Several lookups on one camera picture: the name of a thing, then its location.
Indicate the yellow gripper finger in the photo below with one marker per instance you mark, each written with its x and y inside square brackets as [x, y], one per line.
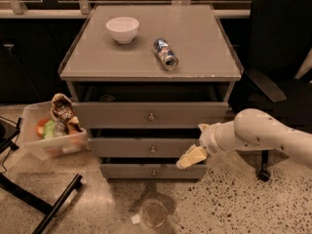
[193, 155]

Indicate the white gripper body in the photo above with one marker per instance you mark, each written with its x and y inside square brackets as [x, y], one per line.
[208, 138]

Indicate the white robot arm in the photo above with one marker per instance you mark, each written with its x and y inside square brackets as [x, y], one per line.
[251, 129]

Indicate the grey drawer cabinet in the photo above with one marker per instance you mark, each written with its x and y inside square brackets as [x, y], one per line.
[193, 32]

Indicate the grey top drawer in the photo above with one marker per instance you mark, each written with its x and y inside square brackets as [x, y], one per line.
[149, 105]

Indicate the blue silver soda can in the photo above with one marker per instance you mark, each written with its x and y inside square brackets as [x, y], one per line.
[165, 54]

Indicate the white ceramic bowl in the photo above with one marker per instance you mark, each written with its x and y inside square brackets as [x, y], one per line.
[123, 29]

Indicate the clear plastic bottle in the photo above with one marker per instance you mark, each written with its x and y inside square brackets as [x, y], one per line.
[59, 130]

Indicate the brown chip bag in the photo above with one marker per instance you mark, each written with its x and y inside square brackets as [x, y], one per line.
[62, 110]

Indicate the black office chair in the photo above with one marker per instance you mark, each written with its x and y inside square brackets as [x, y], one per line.
[277, 72]

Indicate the green apple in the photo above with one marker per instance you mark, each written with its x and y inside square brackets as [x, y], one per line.
[48, 130]

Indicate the clear plastic bin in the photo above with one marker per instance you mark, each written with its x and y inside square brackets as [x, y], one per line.
[38, 113]

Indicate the orange fruit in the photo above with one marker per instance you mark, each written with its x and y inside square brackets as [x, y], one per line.
[40, 126]

